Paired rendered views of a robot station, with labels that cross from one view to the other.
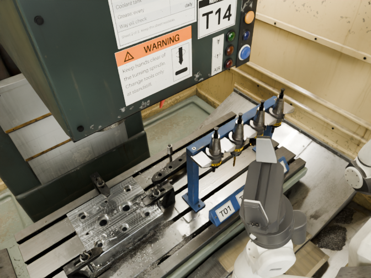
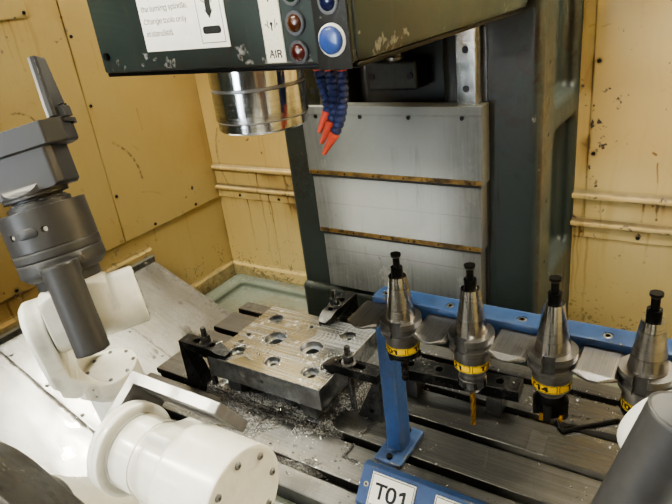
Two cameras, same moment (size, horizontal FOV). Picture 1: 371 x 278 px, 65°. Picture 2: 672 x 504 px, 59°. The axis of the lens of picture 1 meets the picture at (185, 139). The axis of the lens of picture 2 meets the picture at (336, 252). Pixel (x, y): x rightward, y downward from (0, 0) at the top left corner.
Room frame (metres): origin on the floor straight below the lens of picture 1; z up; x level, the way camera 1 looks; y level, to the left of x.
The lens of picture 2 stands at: (0.37, -0.80, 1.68)
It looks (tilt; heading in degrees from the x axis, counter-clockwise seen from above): 24 degrees down; 72
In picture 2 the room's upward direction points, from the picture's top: 7 degrees counter-clockwise
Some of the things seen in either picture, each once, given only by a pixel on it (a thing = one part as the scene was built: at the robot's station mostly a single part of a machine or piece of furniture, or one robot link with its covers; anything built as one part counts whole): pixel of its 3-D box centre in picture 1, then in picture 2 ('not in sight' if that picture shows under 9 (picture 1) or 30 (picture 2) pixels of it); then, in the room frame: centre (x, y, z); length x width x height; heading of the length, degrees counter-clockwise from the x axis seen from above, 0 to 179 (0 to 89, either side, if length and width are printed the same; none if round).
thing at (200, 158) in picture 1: (202, 160); (369, 316); (0.65, -0.06, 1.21); 0.07 x 0.05 x 0.01; 36
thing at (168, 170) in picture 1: (175, 167); (454, 385); (0.85, 0.05, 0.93); 0.26 x 0.05 x 0.06; 131
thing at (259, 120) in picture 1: (259, 116); (553, 325); (0.81, -0.28, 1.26); 0.04 x 0.04 x 0.07
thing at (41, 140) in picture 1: (71, 119); (395, 207); (0.96, 0.48, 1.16); 0.48 x 0.05 x 0.51; 126
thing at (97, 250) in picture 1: (85, 263); (207, 355); (0.42, 0.36, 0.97); 0.13 x 0.03 x 0.15; 126
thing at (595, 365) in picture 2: (267, 119); (597, 366); (0.85, -0.32, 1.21); 0.07 x 0.05 x 0.01; 36
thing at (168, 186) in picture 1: (159, 197); (353, 378); (0.67, 0.12, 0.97); 0.13 x 0.03 x 0.15; 126
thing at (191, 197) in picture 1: (192, 180); (393, 381); (0.69, -0.02, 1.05); 0.10 x 0.05 x 0.30; 36
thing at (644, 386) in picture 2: (276, 113); (646, 376); (0.88, -0.36, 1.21); 0.06 x 0.06 x 0.03
